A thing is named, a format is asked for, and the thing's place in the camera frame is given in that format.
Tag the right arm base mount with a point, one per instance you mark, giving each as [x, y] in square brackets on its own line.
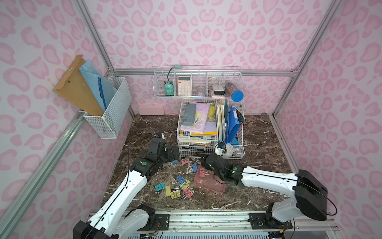
[259, 221]

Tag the pink purple notebook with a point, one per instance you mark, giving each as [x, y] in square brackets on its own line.
[200, 120]

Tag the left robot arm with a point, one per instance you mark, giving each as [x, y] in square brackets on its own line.
[111, 221]

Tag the tube with blue cap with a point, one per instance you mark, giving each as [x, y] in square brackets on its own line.
[236, 94]

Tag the clear small jar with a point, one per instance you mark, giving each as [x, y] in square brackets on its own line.
[201, 91]

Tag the teal binder clip left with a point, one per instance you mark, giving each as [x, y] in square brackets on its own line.
[160, 187]

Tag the grey pencil pouch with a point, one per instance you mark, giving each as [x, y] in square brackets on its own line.
[189, 115]

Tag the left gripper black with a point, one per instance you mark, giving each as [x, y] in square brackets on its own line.
[168, 153]

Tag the brown paper envelope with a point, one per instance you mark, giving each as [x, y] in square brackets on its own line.
[73, 87]

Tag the pink white timer device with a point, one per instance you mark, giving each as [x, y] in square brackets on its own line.
[217, 91]

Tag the blue file folder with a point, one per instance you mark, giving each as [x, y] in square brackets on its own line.
[232, 125]

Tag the pink binder clip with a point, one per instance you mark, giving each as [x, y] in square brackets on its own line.
[202, 172]
[185, 161]
[188, 193]

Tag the pink white calculator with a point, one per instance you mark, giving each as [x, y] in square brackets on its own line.
[184, 86]

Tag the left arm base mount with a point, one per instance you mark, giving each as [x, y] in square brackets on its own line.
[148, 219]

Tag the pink binder clip bottom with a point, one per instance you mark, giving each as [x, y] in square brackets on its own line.
[188, 193]

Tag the light blue folder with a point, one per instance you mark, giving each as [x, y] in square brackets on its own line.
[90, 75]

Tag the white mesh wall basket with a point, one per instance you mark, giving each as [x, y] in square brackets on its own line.
[109, 124]

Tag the clear jar of pins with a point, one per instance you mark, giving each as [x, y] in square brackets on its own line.
[238, 153]

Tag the pink pencil case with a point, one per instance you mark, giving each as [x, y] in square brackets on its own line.
[151, 110]

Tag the white tape roll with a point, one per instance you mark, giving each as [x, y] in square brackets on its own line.
[228, 149]

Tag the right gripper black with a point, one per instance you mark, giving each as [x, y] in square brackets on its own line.
[209, 163]

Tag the pink binder clip top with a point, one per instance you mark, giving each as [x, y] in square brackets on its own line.
[185, 161]

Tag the white wire desk organizer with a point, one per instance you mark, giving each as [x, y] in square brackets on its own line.
[195, 145]

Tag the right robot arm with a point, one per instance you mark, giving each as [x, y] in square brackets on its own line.
[307, 196]

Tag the pink storage box tray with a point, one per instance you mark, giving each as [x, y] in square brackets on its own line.
[211, 182]

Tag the green desk lamp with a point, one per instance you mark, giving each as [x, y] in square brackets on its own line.
[169, 86]

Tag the yellow green binder clip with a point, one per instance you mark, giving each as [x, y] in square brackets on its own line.
[186, 184]

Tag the blue pen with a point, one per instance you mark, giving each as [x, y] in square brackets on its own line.
[101, 92]

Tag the white wire wall shelf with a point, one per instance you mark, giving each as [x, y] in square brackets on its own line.
[199, 77]

